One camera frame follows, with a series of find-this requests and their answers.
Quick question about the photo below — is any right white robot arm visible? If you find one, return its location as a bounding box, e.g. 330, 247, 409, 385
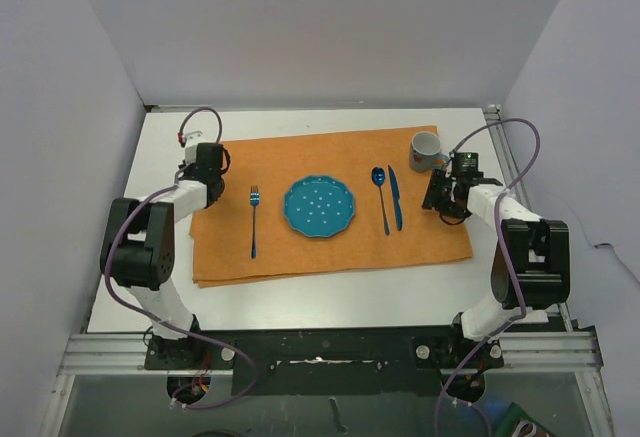
422, 152, 570, 366

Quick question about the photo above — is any orange cloth placemat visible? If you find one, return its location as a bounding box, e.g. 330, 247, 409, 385
190, 127, 473, 287

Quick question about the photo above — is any aluminium frame rail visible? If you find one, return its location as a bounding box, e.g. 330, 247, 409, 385
43, 107, 612, 436

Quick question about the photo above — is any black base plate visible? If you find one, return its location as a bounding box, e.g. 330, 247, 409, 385
144, 324, 504, 402

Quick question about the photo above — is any blue plastic fork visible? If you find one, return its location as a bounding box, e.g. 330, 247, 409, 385
250, 185, 260, 259

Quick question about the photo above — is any blue polka dot plate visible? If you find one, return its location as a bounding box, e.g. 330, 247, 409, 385
283, 175, 355, 239

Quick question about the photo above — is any green object at corner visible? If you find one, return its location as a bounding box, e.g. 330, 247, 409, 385
492, 403, 554, 437

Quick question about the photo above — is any blue white mug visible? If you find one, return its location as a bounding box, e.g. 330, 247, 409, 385
409, 131, 449, 173

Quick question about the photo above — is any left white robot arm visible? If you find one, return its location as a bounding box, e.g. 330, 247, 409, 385
100, 142, 231, 368

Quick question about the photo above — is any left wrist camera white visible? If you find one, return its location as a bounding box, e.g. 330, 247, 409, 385
178, 131, 204, 166

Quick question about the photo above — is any blue plastic spoon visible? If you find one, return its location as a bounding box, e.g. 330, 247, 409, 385
371, 167, 390, 236

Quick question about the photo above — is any blue plastic knife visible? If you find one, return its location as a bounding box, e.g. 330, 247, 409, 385
388, 166, 403, 231

